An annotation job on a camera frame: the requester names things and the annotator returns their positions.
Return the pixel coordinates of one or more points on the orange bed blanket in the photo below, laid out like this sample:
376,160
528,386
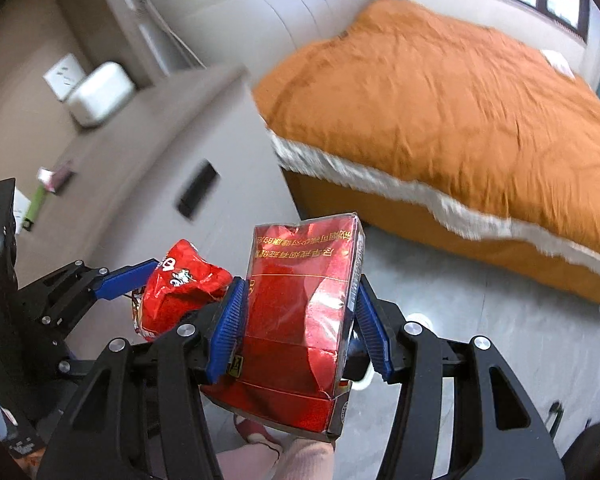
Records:
448,133

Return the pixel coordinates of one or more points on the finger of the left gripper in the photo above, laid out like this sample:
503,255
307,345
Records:
121,282

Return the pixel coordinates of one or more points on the red snack bag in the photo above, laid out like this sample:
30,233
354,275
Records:
182,282

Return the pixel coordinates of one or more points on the beige padded headboard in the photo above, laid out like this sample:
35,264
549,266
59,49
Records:
259,34

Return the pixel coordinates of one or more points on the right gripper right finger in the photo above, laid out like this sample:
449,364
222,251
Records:
373,333

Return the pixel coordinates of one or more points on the red slipper foot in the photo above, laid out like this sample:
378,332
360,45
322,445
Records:
255,433

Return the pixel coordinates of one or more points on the white wall switch plate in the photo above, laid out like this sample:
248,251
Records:
64,76

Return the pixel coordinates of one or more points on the green tube wrapper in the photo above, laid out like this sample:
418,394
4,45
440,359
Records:
34,208

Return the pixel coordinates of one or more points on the pink trouser leg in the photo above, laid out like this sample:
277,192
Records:
304,459

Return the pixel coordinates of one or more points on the white toaster-like appliance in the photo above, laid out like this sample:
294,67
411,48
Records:
100,95

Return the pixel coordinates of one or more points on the pink white toothpaste tube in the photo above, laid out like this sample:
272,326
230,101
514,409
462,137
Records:
54,180

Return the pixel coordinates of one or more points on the red cigarette carton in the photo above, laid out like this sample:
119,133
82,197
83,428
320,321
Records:
287,371

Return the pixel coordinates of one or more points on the white wall power socket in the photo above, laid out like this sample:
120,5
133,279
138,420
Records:
20,209

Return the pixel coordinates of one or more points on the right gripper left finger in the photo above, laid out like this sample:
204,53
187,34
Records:
226,328

